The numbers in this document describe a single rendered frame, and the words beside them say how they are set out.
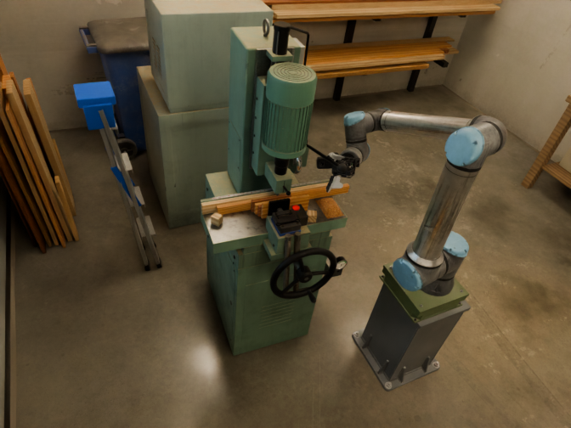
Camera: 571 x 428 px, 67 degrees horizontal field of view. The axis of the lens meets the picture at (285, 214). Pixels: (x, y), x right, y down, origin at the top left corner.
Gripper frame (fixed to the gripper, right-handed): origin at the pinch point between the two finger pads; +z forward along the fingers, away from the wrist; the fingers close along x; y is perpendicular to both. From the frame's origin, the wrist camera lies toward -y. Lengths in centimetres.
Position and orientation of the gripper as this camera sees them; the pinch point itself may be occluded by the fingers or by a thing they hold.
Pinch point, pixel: (325, 174)
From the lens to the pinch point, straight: 168.6
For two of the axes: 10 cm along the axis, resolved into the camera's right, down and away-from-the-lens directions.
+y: 8.9, 1.9, -4.2
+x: 0.1, 9.1, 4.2
